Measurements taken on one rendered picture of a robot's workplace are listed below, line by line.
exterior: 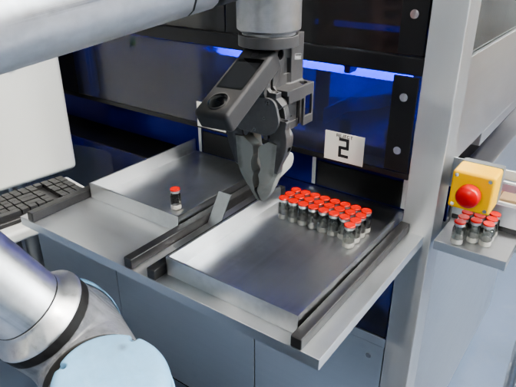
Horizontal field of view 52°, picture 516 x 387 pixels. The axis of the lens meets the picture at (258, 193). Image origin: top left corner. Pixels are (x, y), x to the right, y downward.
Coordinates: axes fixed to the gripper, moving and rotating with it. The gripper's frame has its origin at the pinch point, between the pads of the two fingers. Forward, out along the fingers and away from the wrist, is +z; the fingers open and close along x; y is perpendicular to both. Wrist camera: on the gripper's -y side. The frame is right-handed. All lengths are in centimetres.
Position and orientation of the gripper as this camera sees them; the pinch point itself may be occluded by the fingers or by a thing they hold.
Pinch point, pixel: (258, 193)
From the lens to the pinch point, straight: 69.2
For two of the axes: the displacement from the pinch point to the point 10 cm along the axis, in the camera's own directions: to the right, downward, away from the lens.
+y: 5.9, -3.6, 7.3
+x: -8.1, -2.6, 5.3
